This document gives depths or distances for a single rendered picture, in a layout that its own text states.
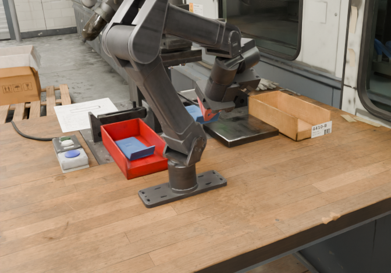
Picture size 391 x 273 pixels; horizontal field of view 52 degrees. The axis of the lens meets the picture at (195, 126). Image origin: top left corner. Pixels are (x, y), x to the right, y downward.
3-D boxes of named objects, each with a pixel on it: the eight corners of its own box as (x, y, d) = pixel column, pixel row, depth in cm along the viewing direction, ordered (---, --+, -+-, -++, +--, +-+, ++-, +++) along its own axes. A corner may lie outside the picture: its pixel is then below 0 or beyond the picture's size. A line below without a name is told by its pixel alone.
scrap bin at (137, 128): (127, 180, 98) (124, 158, 96) (102, 144, 119) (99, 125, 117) (173, 168, 103) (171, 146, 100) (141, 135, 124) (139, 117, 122)
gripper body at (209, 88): (216, 82, 105) (223, 61, 100) (234, 110, 100) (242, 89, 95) (194, 86, 103) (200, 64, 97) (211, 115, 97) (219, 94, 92)
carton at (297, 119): (296, 144, 114) (297, 119, 111) (248, 118, 135) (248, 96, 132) (331, 135, 119) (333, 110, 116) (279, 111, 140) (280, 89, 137)
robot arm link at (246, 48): (237, 63, 104) (231, 16, 98) (265, 67, 98) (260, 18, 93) (207, 79, 97) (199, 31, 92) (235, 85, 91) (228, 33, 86)
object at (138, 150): (132, 162, 106) (131, 152, 105) (110, 144, 118) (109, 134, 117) (156, 155, 109) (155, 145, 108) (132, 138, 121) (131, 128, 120)
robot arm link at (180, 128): (189, 135, 95) (123, 17, 74) (210, 142, 90) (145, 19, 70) (173, 154, 92) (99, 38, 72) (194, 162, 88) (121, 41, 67)
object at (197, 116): (197, 127, 105) (196, 116, 104) (173, 110, 118) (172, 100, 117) (220, 121, 108) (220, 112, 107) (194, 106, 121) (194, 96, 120)
